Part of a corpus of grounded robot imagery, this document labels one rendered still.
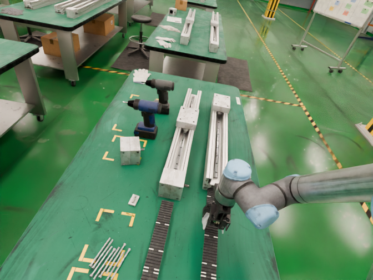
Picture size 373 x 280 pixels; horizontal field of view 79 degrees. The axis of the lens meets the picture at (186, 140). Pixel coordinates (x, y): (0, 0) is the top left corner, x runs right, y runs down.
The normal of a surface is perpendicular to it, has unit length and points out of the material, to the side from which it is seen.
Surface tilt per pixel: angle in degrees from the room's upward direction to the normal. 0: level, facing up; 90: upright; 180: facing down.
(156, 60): 90
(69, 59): 90
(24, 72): 90
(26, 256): 0
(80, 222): 0
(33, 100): 90
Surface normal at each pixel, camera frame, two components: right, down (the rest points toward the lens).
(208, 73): -0.09, 0.63
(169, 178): 0.15, -0.76
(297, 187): -0.94, -0.18
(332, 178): -0.85, -0.49
